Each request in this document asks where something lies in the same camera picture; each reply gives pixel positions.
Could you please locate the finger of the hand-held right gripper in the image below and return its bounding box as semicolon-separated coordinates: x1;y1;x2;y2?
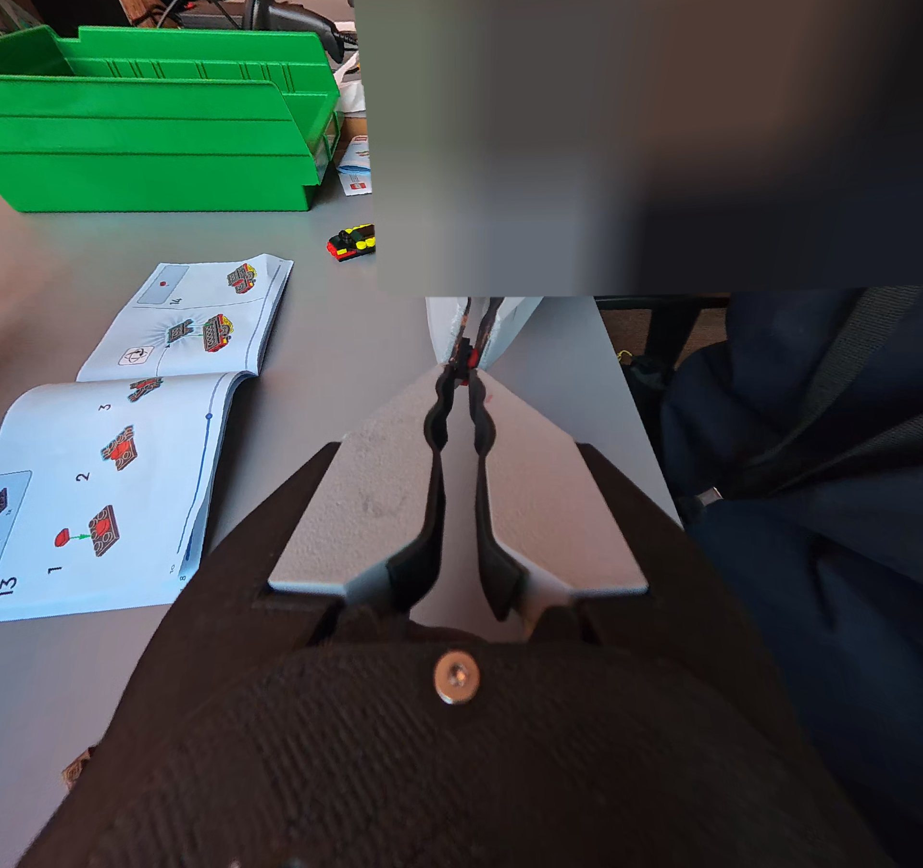
425;297;470;365
476;297;543;372

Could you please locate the open lego instruction booklet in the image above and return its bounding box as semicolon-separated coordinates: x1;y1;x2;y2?
0;253;295;624

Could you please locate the white blue paper leaflet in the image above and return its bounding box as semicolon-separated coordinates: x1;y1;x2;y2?
336;135;374;197

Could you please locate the black cable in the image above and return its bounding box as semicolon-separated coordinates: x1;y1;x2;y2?
148;0;246;31

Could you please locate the grey flat device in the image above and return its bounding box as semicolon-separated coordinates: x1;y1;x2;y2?
176;2;248;34

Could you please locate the dark blue bag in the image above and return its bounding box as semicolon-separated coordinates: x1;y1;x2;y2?
599;288;923;868

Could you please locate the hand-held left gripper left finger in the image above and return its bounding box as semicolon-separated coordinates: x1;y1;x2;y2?
268;366;452;613

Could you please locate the small brown cardboard scrap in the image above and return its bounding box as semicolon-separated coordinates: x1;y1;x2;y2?
61;744;96;791

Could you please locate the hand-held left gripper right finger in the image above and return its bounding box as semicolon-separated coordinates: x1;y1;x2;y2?
466;370;649;631

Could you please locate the black red yellow lego model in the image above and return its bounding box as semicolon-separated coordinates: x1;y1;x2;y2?
327;223;376;264

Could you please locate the green plastic storage bin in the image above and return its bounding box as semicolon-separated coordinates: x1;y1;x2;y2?
0;75;320;214
0;24;343;187

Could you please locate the black barcode scanner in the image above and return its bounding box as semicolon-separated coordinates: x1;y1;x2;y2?
241;0;359;63

